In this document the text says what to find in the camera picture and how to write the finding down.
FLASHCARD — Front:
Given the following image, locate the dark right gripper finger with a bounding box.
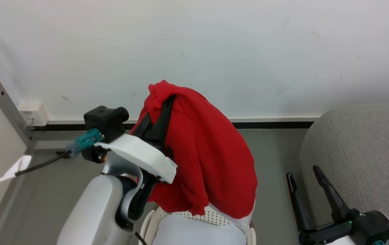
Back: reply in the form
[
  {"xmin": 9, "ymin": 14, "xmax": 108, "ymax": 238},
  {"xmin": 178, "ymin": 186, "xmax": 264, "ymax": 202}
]
[
  {"xmin": 286, "ymin": 173, "xmax": 316, "ymax": 232},
  {"xmin": 313, "ymin": 165, "xmax": 351, "ymax": 223}
]

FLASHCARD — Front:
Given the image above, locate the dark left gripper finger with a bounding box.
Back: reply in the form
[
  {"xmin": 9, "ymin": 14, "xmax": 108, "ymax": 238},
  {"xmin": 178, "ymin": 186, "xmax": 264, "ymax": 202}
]
[
  {"xmin": 150, "ymin": 94, "xmax": 177, "ymax": 147},
  {"xmin": 136, "ymin": 112, "xmax": 154, "ymax": 139}
]

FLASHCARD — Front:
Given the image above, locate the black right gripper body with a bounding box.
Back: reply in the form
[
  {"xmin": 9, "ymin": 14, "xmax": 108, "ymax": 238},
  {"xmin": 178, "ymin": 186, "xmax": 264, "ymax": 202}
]
[{"xmin": 298, "ymin": 210, "xmax": 389, "ymax": 245}]

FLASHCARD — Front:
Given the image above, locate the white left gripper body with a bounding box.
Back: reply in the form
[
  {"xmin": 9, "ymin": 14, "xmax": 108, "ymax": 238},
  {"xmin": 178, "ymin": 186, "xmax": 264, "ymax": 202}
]
[{"xmin": 94, "ymin": 133, "xmax": 178, "ymax": 184}]

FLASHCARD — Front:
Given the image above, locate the red garment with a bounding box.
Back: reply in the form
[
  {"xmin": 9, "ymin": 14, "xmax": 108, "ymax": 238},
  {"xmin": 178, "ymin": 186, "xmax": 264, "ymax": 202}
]
[{"xmin": 129, "ymin": 80, "xmax": 258, "ymax": 219}]

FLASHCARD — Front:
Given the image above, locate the white perforated laundry basket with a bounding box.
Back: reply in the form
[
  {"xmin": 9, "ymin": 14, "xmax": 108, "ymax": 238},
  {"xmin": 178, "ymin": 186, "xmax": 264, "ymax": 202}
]
[{"xmin": 139, "ymin": 203, "xmax": 257, "ymax": 245}]

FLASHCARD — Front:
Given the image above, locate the pale blue grey clothing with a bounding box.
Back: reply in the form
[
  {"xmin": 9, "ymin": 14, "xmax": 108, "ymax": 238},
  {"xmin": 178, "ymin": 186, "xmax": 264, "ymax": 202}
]
[{"xmin": 152, "ymin": 214, "xmax": 248, "ymax": 245}]

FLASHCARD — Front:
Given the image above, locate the grey fabric sofa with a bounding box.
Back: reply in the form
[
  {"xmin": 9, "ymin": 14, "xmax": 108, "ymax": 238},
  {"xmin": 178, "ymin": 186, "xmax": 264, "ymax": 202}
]
[{"xmin": 299, "ymin": 104, "xmax": 389, "ymax": 245}]

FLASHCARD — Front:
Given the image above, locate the black and white baseboard strip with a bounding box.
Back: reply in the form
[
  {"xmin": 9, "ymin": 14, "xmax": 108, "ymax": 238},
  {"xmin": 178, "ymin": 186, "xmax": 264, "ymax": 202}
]
[{"xmin": 30, "ymin": 115, "xmax": 321, "ymax": 132}]

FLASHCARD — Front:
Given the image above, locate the teal cable connector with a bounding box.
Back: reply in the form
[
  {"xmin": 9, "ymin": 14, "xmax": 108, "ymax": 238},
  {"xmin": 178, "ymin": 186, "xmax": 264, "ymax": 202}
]
[{"xmin": 66, "ymin": 128, "xmax": 102, "ymax": 158}]

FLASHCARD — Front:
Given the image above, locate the white wall socket box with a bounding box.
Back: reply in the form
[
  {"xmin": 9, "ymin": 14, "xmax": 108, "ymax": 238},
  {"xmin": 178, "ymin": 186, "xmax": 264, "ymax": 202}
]
[{"xmin": 18, "ymin": 100, "xmax": 49, "ymax": 127}]

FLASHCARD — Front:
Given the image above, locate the white cable tag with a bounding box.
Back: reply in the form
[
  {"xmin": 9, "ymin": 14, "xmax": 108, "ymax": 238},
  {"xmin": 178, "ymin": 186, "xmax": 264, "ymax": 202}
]
[{"xmin": 0, "ymin": 155, "xmax": 32, "ymax": 183}]

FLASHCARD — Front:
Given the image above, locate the grey metal frame post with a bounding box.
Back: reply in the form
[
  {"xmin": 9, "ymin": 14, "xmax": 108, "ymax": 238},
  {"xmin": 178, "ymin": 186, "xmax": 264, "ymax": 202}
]
[{"xmin": 0, "ymin": 79, "xmax": 35, "ymax": 152}]

